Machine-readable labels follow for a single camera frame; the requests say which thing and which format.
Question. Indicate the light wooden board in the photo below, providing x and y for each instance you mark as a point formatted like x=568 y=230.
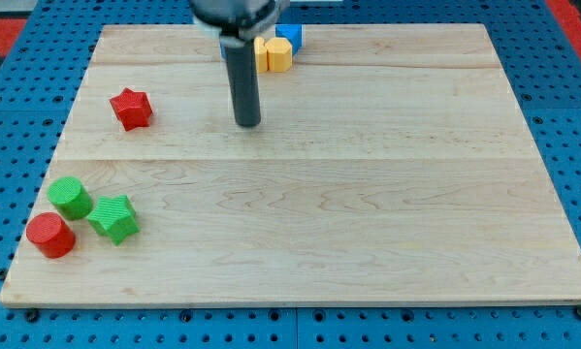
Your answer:
x=393 y=167

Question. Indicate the yellow hexagon block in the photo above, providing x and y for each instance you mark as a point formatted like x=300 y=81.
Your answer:
x=280 y=53

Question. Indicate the green star block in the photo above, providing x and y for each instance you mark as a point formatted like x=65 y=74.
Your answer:
x=114 y=218

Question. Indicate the green cylinder block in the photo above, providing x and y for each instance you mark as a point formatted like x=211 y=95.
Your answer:
x=70 y=198

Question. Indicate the yellow block behind rod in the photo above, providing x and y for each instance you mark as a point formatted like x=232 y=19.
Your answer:
x=261 y=55

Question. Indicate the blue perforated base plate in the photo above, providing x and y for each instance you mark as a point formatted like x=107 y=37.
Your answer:
x=39 y=80

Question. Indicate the red star block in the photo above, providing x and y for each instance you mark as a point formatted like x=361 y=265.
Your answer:
x=132 y=109

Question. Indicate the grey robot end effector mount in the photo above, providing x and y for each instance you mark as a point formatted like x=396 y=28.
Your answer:
x=241 y=19

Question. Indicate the red cylinder block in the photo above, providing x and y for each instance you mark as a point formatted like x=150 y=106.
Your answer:
x=50 y=234

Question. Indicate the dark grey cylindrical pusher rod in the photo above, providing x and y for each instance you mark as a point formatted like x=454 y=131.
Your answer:
x=242 y=75

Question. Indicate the blue block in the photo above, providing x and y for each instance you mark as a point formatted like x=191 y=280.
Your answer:
x=293 y=33

